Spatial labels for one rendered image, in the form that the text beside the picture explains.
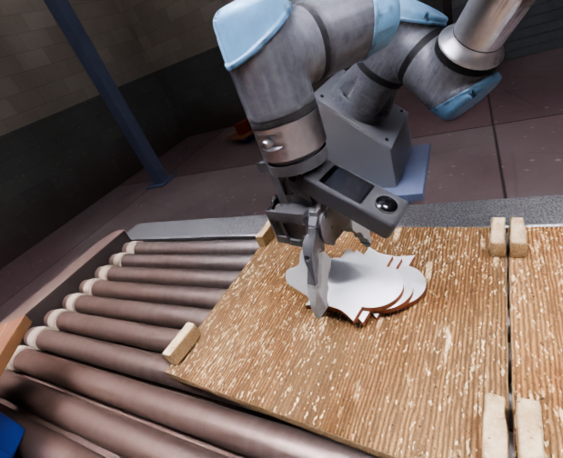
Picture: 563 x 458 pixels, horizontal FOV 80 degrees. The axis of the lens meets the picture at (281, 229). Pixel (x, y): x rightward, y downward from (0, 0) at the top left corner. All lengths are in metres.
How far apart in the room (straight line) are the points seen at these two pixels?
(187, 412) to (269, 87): 0.40
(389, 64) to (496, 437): 0.65
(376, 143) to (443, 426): 0.59
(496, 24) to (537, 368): 0.49
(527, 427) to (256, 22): 0.40
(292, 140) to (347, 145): 0.49
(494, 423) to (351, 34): 0.37
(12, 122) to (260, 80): 5.12
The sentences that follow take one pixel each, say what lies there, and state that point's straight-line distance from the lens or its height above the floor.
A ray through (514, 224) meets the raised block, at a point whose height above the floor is 0.96.
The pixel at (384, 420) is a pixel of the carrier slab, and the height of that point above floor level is 0.94.
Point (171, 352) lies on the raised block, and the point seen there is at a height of 0.96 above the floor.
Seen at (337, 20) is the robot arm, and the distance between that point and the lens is 0.38.
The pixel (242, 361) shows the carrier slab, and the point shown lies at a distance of 0.49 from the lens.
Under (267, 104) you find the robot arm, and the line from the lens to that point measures 0.34.
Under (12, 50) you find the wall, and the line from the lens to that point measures 5.71.
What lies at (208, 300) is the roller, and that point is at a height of 0.91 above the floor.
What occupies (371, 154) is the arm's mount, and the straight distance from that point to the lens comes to 0.83.
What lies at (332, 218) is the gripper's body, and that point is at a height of 1.07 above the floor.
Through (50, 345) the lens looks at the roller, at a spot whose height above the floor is 0.91.
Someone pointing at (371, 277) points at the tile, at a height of 0.96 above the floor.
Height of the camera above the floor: 1.29
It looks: 30 degrees down
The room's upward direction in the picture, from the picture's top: 22 degrees counter-clockwise
